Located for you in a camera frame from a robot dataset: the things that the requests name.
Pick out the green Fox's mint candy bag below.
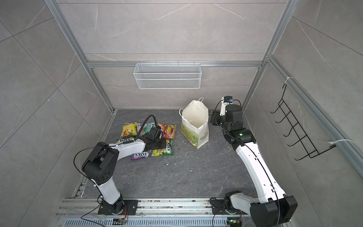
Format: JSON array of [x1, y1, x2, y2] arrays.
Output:
[[137, 122, 155, 135]]

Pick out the purple Fox's berries candy bag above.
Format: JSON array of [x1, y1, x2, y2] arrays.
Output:
[[131, 151, 150, 161]]

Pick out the pink Fox's fruit candy bag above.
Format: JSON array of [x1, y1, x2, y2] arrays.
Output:
[[158, 123, 177, 140]]

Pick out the white printed paper bag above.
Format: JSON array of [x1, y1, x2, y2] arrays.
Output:
[[179, 97, 209, 149]]

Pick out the yellow chips snack bag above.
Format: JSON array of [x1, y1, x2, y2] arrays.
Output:
[[121, 122, 138, 138]]

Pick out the green yellow Fox's candy bag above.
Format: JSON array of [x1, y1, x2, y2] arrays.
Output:
[[116, 137, 134, 144]]

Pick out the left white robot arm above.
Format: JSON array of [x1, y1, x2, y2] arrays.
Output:
[[81, 126, 165, 214]]

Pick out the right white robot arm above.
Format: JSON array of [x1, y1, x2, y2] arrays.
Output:
[[210, 100, 298, 227]]

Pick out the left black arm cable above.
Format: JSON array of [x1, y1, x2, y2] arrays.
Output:
[[133, 114, 158, 142]]

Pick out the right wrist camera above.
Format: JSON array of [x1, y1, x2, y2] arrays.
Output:
[[220, 96, 233, 116]]

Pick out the white wire mesh basket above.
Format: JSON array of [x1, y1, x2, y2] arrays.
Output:
[[133, 63, 202, 89]]

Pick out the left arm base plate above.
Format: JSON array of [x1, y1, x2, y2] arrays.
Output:
[[97, 199, 139, 216]]

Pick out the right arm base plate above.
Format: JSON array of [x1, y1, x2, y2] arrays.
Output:
[[209, 197, 247, 215]]

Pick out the black wire hook rack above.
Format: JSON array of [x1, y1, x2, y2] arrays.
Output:
[[270, 84, 337, 161]]

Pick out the aluminium mounting rail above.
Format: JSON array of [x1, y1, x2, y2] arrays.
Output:
[[55, 198, 255, 227]]

